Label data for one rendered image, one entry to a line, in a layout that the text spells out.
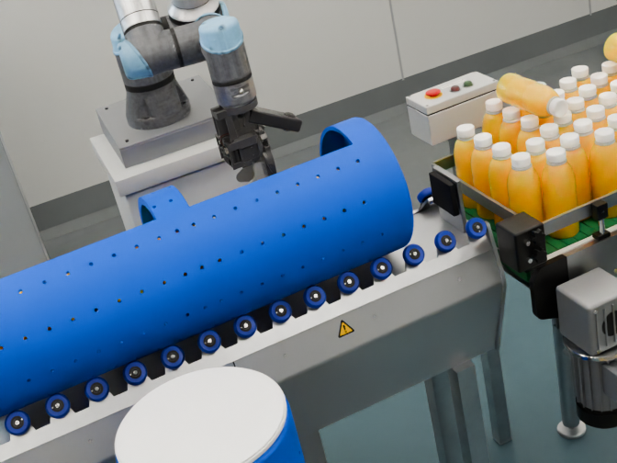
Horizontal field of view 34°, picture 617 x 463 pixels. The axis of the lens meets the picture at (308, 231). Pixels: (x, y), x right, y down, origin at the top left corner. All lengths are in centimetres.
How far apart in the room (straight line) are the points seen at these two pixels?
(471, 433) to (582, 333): 44
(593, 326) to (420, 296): 34
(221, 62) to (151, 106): 51
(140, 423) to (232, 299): 33
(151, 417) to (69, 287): 29
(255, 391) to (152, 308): 28
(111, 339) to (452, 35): 377
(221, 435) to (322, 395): 55
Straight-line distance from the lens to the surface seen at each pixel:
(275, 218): 183
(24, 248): 355
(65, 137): 477
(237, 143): 185
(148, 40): 189
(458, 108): 239
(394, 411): 316
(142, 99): 229
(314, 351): 198
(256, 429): 155
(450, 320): 212
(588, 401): 217
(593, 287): 205
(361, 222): 189
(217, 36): 179
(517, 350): 333
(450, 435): 253
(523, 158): 206
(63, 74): 469
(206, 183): 228
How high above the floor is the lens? 200
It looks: 28 degrees down
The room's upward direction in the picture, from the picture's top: 13 degrees counter-clockwise
